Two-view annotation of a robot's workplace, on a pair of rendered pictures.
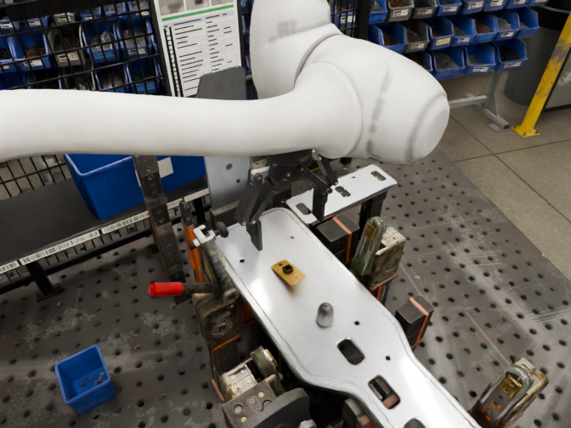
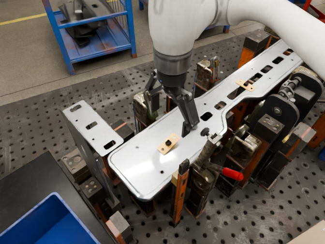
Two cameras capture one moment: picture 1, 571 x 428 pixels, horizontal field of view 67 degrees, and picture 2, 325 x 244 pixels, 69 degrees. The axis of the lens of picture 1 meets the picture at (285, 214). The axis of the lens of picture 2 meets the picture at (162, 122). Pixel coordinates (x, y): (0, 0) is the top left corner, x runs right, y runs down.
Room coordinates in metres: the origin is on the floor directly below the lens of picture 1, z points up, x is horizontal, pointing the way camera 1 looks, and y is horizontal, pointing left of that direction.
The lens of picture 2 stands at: (0.67, 0.45, 1.70)
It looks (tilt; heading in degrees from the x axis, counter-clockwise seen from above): 51 degrees down; 260
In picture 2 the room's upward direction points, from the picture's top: straight up
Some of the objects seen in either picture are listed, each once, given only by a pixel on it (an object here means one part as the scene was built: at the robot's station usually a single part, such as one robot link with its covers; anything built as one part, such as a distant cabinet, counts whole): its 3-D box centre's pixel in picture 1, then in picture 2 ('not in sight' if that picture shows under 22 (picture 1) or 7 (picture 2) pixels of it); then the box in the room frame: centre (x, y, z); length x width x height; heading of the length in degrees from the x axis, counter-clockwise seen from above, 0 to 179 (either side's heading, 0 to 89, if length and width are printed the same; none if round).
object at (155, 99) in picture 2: (319, 204); (155, 102); (0.61, -0.06, 1.17); 0.03 x 0.01 x 0.07; 33
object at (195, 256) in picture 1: (201, 290); (179, 201); (0.57, 0.18, 0.95); 0.03 x 0.01 x 0.50; 33
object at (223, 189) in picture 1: (227, 144); (92, 163); (0.80, 0.13, 1.17); 0.12 x 0.01 x 0.34; 123
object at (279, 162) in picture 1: (288, 156); (171, 80); (0.57, -0.01, 1.30); 0.08 x 0.07 x 0.09; 123
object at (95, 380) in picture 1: (87, 381); not in sight; (0.47, 0.45, 0.74); 0.11 x 0.10 x 0.09; 33
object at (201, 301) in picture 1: (222, 346); (199, 192); (0.48, 0.13, 0.88); 0.07 x 0.06 x 0.35; 123
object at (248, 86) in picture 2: not in sight; (245, 84); (0.18, -0.26, 1.01); 0.08 x 0.04 x 0.01; 123
